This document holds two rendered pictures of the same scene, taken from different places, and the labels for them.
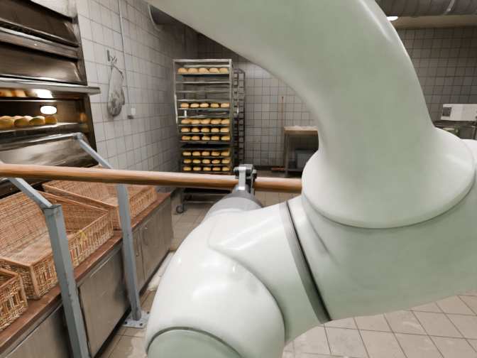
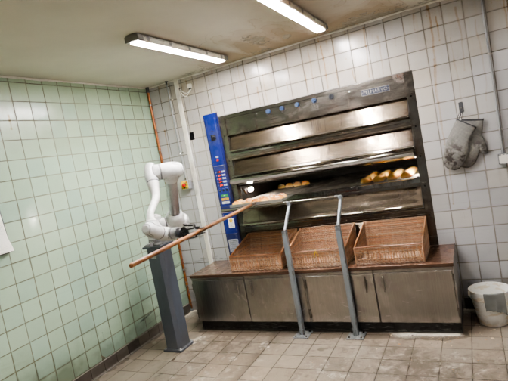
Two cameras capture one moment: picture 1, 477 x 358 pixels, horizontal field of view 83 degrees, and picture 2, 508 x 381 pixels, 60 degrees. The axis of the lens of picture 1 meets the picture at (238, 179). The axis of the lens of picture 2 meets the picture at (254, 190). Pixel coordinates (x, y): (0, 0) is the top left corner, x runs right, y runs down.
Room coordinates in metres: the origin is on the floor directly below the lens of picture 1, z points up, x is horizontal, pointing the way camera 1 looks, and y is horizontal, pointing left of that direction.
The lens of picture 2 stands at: (2.09, -2.90, 1.63)
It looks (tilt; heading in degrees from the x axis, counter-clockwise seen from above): 4 degrees down; 111
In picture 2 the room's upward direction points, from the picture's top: 11 degrees counter-clockwise
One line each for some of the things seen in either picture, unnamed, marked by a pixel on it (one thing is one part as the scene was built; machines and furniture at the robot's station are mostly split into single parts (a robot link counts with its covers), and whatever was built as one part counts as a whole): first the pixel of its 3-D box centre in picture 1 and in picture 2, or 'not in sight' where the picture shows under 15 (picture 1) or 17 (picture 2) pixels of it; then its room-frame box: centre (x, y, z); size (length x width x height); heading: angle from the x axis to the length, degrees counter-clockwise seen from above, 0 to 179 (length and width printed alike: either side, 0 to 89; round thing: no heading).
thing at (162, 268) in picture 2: not in sight; (168, 295); (-0.21, 0.51, 0.50); 0.21 x 0.21 x 1.00; 84
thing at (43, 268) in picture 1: (33, 233); (322, 245); (1.19, 0.99, 0.72); 0.56 x 0.49 x 0.28; 174
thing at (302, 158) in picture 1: (304, 158); not in sight; (4.91, -1.22, 0.35); 0.50 x 0.36 x 0.24; 174
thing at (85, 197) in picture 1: (107, 192); (391, 240); (1.81, 0.92, 0.72); 0.56 x 0.49 x 0.28; 173
